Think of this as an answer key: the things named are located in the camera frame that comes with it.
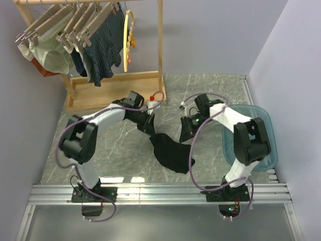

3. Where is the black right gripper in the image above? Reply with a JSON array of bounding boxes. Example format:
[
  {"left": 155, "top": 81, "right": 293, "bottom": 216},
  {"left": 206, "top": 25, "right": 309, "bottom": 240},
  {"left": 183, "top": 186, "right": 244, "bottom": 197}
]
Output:
[{"left": 179, "top": 113, "right": 212, "bottom": 143}]

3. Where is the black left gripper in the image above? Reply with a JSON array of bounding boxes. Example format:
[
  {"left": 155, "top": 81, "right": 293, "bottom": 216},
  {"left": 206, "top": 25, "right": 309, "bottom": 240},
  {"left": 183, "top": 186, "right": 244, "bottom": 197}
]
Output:
[{"left": 128, "top": 109, "right": 156, "bottom": 137}]

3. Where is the black boxer underwear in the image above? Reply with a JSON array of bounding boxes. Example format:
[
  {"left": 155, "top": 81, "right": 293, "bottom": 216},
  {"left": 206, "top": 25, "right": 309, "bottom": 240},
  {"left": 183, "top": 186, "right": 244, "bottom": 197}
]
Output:
[{"left": 149, "top": 133, "right": 191, "bottom": 174}]

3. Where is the yellow wavy clip hanger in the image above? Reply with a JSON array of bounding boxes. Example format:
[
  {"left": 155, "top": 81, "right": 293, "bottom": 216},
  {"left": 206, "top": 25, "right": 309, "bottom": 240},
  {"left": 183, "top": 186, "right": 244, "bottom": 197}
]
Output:
[{"left": 123, "top": 10, "right": 136, "bottom": 72}]

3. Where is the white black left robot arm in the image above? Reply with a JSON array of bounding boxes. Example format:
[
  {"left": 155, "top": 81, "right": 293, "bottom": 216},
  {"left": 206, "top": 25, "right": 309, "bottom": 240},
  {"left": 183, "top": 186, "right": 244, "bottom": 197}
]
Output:
[{"left": 56, "top": 91, "right": 161, "bottom": 202}]

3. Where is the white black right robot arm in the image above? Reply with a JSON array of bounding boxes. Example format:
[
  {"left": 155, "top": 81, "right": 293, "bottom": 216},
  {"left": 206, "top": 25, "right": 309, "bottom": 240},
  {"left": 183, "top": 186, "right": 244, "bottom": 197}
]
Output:
[{"left": 179, "top": 92, "right": 271, "bottom": 201}]

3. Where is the navy striped boxer underwear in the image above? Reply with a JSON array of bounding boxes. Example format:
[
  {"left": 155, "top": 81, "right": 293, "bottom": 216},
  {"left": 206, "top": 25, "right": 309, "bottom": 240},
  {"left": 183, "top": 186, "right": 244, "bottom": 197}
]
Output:
[{"left": 85, "top": 2, "right": 125, "bottom": 87}]

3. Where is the dark blue underwear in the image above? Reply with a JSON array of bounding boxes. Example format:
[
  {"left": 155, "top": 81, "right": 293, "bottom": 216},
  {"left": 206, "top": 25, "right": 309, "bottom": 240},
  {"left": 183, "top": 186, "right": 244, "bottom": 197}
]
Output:
[{"left": 70, "top": 49, "right": 87, "bottom": 77}]

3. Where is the beige clip hanger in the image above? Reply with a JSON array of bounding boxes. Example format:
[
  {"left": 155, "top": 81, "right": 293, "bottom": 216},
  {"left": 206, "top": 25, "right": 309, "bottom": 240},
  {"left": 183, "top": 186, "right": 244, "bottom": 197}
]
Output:
[{"left": 77, "top": 2, "right": 120, "bottom": 46}]

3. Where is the orange underwear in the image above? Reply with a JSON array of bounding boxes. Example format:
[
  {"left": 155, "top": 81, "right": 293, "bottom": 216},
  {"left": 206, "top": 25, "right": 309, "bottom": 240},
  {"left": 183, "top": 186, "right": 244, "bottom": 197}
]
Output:
[{"left": 31, "top": 58, "right": 60, "bottom": 77}]

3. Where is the light green underwear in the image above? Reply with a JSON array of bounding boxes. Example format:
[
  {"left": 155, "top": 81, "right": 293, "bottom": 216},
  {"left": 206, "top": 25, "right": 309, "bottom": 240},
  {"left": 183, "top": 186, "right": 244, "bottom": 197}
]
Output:
[{"left": 29, "top": 13, "right": 74, "bottom": 74}]

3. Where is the wooden clothes rack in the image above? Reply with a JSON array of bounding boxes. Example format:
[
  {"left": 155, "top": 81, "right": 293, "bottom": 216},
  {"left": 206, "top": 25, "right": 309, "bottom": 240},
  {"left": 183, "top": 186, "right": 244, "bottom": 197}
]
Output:
[{"left": 14, "top": 1, "right": 166, "bottom": 113}]

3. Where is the translucent blue plastic bin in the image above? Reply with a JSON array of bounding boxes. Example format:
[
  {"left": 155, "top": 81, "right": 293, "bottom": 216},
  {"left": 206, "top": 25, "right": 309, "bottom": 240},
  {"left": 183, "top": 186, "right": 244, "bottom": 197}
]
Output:
[{"left": 222, "top": 104, "right": 278, "bottom": 172}]

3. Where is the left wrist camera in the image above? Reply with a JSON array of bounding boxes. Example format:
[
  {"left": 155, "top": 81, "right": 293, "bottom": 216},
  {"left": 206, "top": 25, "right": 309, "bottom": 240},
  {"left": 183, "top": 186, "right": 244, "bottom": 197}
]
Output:
[{"left": 147, "top": 96, "right": 158, "bottom": 114}]

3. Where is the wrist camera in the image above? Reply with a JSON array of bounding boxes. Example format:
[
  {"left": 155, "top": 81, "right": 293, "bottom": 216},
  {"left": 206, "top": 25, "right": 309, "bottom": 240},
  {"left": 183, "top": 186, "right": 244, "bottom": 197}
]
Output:
[
  {"left": 147, "top": 96, "right": 158, "bottom": 114},
  {"left": 179, "top": 101, "right": 191, "bottom": 117}
]

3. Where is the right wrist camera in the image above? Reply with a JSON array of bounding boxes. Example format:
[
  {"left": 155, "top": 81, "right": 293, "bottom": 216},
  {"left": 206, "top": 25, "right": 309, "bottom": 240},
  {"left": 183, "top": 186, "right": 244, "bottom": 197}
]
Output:
[{"left": 179, "top": 101, "right": 191, "bottom": 117}]

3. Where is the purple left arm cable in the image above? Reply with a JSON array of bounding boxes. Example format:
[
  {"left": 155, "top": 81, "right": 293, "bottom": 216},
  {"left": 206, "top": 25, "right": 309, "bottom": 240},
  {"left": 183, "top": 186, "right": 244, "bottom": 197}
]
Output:
[{"left": 56, "top": 90, "right": 165, "bottom": 223}]

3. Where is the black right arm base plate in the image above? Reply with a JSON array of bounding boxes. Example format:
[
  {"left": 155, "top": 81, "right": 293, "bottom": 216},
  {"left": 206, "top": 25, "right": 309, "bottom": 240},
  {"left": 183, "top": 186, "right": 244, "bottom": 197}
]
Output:
[{"left": 201, "top": 184, "right": 250, "bottom": 202}]

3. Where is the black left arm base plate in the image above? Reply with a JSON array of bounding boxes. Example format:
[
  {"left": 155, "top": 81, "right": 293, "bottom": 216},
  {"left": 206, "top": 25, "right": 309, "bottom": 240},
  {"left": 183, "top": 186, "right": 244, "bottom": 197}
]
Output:
[{"left": 71, "top": 186, "right": 118, "bottom": 203}]

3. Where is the aluminium mounting rail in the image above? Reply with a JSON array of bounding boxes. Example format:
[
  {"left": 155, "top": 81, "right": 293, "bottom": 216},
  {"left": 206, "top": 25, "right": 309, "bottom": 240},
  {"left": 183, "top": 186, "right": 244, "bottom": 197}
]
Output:
[{"left": 27, "top": 183, "right": 292, "bottom": 205}]

